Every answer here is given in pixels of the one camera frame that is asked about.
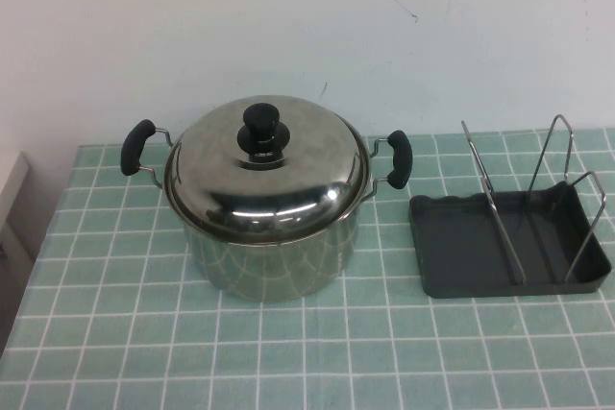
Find stainless steel lid black knob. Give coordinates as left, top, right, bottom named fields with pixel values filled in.
left=162, top=96, right=374, bottom=243

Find dark grey lid rack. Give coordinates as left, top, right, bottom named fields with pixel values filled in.
left=407, top=114, right=612, bottom=299

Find green checked tablecloth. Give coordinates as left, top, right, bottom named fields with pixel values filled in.
left=0, top=129, right=615, bottom=410

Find white box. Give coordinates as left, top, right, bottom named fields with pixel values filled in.
left=0, top=150, right=36, bottom=281

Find stainless steel pot black handles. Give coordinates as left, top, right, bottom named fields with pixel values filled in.
left=120, top=117, right=414, bottom=305

